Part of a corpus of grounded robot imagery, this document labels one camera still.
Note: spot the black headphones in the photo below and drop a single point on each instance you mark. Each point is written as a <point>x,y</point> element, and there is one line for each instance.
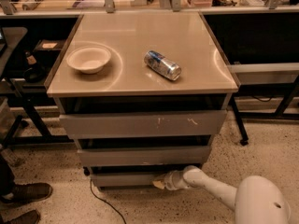
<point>34,73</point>

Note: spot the grey bottom drawer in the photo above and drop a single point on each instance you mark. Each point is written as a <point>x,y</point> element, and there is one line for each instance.
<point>124,179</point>

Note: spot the grey drawer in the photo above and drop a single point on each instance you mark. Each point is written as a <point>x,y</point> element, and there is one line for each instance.
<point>143,156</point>
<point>149,124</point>
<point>124,179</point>

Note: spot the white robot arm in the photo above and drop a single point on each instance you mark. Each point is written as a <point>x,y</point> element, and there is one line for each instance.
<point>256,200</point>

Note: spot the white paper bowl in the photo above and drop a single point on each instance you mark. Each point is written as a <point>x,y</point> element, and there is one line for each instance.
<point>88,60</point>

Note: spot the grey middle drawer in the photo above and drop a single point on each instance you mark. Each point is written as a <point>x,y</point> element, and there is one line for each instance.
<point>143,156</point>

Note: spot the grey drawer cabinet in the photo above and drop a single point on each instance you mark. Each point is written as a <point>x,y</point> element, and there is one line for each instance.
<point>128,85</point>

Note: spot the grey top drawer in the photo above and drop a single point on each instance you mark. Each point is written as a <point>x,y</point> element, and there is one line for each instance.
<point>149,124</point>

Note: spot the blue silver soda can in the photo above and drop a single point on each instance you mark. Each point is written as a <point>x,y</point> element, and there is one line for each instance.
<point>161,65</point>

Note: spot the brown shoe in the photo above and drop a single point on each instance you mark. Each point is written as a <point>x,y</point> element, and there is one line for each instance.
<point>31,217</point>
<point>27,193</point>

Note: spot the brown shoe lower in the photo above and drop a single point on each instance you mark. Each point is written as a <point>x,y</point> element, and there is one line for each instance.
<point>31,217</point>

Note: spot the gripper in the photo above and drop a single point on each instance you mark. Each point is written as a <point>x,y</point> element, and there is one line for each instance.
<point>168,181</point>

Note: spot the brown shoe upper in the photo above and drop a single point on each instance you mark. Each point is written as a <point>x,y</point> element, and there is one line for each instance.
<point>27,193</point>

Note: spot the black desk frame left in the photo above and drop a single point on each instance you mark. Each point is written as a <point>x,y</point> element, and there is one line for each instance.
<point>10,39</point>

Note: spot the grey desk frame right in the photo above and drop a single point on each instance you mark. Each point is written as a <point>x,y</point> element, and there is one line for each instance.
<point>265,79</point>

